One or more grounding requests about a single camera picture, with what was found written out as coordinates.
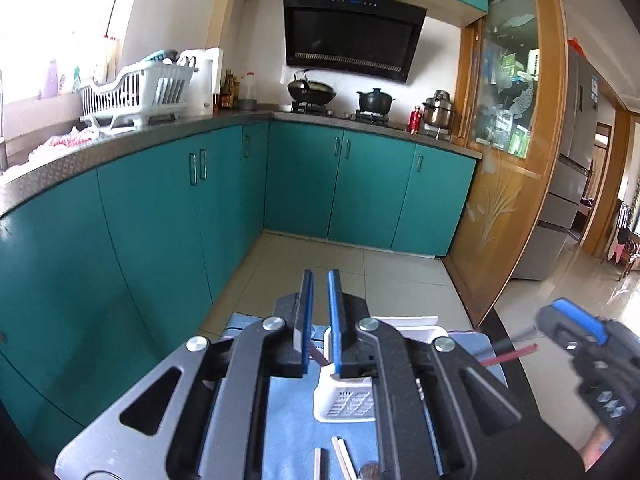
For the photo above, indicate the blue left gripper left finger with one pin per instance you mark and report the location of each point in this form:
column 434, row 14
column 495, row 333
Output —
column 304, row 304

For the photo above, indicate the dark red chopstick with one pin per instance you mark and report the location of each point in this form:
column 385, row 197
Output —
column 510, row 356

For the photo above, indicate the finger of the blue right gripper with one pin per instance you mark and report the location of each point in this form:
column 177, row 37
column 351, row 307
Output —
column 589, row 323

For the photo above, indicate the white cutting board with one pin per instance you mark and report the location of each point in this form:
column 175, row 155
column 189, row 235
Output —
column 205, row 81

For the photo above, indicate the white chopstick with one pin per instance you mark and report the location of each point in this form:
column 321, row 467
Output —
column 347, row 467

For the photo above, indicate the white dish rack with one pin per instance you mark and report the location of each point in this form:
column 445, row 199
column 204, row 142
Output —
column 140, row 92

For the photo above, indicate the black range hood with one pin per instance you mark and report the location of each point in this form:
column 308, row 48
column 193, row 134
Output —
column 376, row 38

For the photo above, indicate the black clay pot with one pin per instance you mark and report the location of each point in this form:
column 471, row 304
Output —
column 375, row 101

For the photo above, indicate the beige chopstick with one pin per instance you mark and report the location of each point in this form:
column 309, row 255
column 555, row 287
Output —
column 318, row 471

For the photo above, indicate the white oil bottle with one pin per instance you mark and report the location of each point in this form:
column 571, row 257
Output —
column 247, row 92

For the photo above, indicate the red canister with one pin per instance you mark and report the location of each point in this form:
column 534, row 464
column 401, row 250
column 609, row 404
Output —
column 415, row 119

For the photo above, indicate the wooden glass sliding door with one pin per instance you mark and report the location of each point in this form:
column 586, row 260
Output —
column 512, row 88

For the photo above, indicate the black wok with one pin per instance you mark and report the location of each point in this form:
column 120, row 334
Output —
column 303, row 90

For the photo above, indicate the steel stock pot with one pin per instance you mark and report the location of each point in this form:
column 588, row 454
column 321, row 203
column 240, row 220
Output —
column 439, row 110

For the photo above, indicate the blue striped towel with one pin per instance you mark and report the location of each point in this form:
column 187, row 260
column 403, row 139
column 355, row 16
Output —
column 307, row 413

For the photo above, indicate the silver refrigerator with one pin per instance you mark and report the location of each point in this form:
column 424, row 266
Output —
column 570, row 175

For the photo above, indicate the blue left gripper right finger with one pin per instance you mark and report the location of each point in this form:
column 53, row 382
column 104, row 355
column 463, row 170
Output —
column 336, row 313

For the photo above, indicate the dark sauce bottles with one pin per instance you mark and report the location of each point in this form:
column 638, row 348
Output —
column 227, row 94

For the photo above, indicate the person's right hand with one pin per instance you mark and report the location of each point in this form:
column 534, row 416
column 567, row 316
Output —
column 598, row 442

